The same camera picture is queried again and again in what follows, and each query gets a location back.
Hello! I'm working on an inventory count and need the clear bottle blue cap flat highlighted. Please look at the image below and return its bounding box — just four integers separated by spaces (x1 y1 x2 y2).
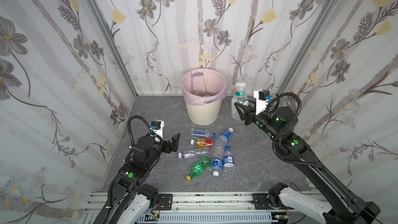
190 128 216 139

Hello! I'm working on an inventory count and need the green bottle yellow cap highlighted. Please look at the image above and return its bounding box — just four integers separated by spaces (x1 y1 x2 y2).
192 90 213 97

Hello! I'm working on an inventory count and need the clear bottle blue cap upright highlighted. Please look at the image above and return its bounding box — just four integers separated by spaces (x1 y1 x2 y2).
223 146 235 175

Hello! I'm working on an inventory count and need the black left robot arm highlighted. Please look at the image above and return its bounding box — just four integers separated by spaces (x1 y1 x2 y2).
94 115 180 224

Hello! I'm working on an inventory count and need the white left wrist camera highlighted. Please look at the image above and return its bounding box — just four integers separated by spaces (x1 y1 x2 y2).
150 120 164 139

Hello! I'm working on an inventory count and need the aluminium mounting rail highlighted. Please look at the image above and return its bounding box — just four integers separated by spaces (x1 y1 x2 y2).
82 192 330 215

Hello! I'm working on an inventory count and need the white cable duct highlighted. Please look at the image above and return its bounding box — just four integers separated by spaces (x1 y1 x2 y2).
134 212 278 224

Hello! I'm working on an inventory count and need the green bottle middle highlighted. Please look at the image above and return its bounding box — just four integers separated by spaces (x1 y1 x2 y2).
186 156 211 181

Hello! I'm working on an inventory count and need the clear bottle purple label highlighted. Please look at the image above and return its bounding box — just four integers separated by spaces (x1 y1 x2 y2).
178 147 210 159

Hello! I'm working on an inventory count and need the clear bottle white cap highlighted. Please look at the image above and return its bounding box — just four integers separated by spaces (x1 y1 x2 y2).
211 155 223 177

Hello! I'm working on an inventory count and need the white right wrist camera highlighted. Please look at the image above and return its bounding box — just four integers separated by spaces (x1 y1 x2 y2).
254 90 273 115

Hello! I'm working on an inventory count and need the orange red drink bottle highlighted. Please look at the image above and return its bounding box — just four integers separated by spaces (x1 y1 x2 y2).
190 138 213 149

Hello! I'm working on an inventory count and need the cream plastic waste bin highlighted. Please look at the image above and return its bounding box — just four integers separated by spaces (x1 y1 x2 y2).
181 68 228 127

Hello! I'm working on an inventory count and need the clear bottle green cap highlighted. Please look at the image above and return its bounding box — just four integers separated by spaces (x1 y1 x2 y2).
231 82 249 121

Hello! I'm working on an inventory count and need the tall clear bottle blue label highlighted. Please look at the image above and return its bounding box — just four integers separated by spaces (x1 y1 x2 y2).
212 128 233 158

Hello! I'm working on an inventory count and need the pink bin liner bag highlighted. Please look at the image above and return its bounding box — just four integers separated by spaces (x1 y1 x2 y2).
181 68 227 106

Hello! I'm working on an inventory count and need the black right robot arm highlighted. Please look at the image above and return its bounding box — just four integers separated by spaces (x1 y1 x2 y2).
234 90 381 224

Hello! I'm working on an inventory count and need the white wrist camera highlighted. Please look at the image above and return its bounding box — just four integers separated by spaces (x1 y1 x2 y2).
150 120 164 139
254 90 273 115

